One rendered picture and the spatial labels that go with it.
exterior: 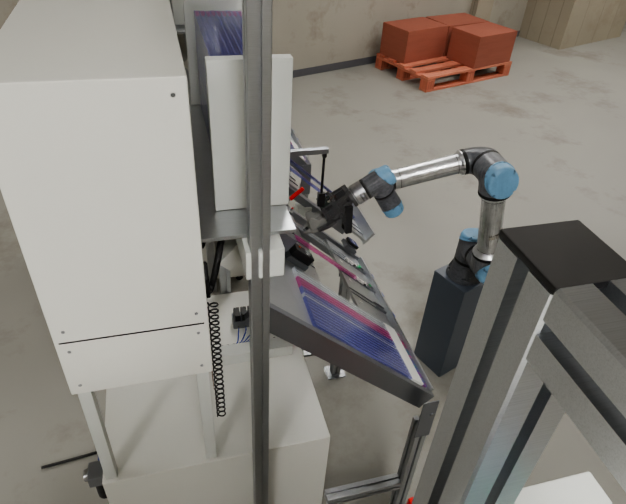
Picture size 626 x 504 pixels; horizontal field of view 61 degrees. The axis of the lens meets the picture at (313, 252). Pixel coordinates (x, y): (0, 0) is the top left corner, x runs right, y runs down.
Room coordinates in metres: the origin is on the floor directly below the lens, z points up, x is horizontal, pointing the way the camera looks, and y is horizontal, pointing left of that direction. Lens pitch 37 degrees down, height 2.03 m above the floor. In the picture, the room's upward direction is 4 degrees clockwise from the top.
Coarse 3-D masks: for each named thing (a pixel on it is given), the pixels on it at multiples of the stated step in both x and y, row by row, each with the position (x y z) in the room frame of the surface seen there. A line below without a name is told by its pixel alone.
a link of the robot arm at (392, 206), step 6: (396, 192) 1.62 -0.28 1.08; (378, 198) 1.58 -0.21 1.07; (384, 198) 1.57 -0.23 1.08; (390, 198) 1.58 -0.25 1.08; (396, 198) 1.59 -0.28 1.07; (378, 204) 1.61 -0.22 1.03; (384, 204) 1.58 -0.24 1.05; (390, 204) 1.58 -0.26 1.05; (396, 204) 1.59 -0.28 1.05; (402, 204) 1.62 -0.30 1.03; (384, 210) 1.59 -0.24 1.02; (390, 210) 1.58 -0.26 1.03; (396, 210) 1.59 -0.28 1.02; (402, 210) 1.60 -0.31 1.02; (390, 216) 1.59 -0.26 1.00; (396, 216) 1.59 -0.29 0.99
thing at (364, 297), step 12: (324, 240) 1.63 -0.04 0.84; (348, 264) 1.56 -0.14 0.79; (348, 276) 1.45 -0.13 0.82; (360, 276) 1.54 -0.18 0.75; (348, 288) 1.36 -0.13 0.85; (360, 288) 1.43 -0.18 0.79; (372, 288) 1.51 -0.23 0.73; (360, 300) 1.33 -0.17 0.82; (372, 300) 1.41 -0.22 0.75; (372, 312) 1.31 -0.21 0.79; (384, 312) 1.38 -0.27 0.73
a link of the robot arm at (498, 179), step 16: (480, 160) 1.73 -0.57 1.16; (496, 160) 1.70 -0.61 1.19; (480, 176) 1.69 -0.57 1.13; (496, 176) 1.63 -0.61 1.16; (512, 176) 1.64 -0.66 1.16; (480, 192) 1.68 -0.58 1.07; (496, 192) 1.62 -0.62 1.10; (512, 192) 1.64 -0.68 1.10; (480, 208) 1.71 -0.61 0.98; (496, 208) 1.66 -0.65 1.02; (480, 224) 1.69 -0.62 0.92; (496, 224) 1.66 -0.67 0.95; (480, 240) 1.69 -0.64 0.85; (496, 240) 1.67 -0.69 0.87; (480, 256) 1.67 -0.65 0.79; (480, 272) 1.64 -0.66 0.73
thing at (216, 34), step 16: (208, 16) 1.45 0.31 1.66; (224, 16) 1.46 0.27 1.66; (240, 16) 1.47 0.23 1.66; (208, 32) 1.31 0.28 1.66; (224, 32) 1.31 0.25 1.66; (240, 32) 1.32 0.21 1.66; (208, 48) 1.19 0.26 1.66; (224, 48) 1.19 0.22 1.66; (240, 48) 1.20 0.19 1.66; (208, 128) 1.28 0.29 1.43
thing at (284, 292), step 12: (288, 264) 1.19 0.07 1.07; (312, 264) 1.31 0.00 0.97; (276, 276) 1.07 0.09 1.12; (288, 276) 1.12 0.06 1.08; (312, 276) 1.23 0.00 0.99; (276, 288) 1.01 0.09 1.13; (288, 288) 1.05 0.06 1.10; (276, 300) 0.95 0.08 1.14; (288, 300) 0.99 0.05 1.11; (300, 300) 1.04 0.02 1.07; (288, 312) 0.94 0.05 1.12; (300, 312) 0.98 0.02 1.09
